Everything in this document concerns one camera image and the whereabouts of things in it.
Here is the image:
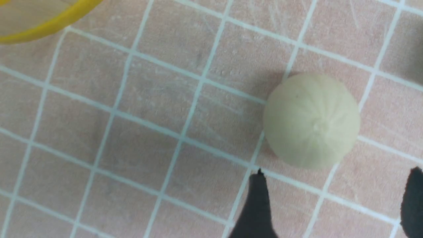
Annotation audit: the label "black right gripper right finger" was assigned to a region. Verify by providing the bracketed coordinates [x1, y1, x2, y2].
[400, 166, 423, 238]

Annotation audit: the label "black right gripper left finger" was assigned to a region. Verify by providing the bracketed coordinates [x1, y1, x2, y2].
[229, 169, 278, 238]

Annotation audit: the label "white steamed bun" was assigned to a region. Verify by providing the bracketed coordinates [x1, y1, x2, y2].
[263, 73, 361, 169]

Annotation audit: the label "bamboo steamer tray yellow rims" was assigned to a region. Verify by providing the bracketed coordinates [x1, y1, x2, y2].
[0, 0, 101, 45]

